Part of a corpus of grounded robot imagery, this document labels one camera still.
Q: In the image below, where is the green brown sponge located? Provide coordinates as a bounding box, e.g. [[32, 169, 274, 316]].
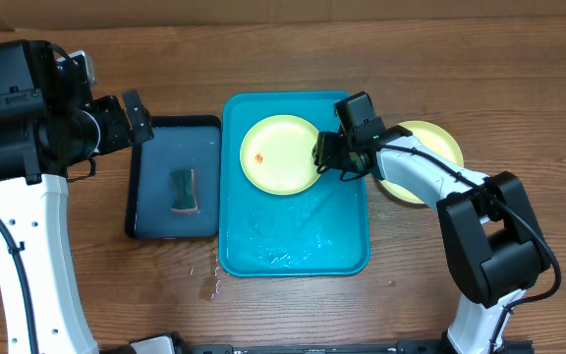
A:
[[169, 169, 199, 214]]

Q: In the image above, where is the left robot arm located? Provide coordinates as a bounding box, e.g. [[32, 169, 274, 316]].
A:
[[0, 40, 153, 353]]

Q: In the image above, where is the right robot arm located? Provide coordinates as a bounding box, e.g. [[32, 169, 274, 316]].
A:
[[312, 91, 562, 354]]

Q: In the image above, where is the teal plastic tray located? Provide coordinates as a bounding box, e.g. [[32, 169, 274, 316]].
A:
[[219, 90, 370, 277]]

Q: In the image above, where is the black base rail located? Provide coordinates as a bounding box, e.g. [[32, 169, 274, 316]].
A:
[[179, 338, 535, 354]]

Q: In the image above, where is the yellow-green plate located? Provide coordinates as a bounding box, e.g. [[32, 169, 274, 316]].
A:
[[240, 114, 319, 196], [380, 120, 464, 205]]

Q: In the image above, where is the black water tray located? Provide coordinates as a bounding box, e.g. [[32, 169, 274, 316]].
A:
[[125, 115, 222, 241]]

